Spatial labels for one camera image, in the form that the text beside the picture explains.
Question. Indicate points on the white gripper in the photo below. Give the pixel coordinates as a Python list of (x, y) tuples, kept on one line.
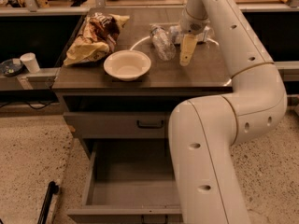
[(192, 25)]

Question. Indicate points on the labelled blue plastic bottle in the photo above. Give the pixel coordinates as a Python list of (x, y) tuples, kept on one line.
[(176, 35)]

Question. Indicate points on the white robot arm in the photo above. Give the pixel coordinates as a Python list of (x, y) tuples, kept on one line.
[(201, 130)]

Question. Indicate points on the clear crumpled plastic bottle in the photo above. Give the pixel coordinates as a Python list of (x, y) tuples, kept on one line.
[(162, 42)]

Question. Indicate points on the grey drawer cabinet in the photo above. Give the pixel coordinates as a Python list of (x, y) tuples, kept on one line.
[(127, 100)]

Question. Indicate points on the closed top drawer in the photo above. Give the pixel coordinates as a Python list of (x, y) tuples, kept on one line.
[(123, 125)]

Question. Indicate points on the open middle drawer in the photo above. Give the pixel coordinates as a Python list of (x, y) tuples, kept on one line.
[(130, 181)]

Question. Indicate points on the white bowl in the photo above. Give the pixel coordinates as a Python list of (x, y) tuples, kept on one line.
[(127, 65)]

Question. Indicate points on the brown yellow chip bag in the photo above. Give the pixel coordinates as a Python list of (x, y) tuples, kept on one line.
[(96, 38)]

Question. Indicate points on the white paper cup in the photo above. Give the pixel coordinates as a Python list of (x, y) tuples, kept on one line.
[(30, 61)]

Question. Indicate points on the dark round dish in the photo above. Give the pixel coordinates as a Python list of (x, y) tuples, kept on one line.
[(11, 67)]

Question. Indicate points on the black bar on floor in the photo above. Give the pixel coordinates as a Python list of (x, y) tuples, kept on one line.
[(52, 190)]

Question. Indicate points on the metal rail shelf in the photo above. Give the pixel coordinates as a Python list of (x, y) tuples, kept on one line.
[(42, 80)]

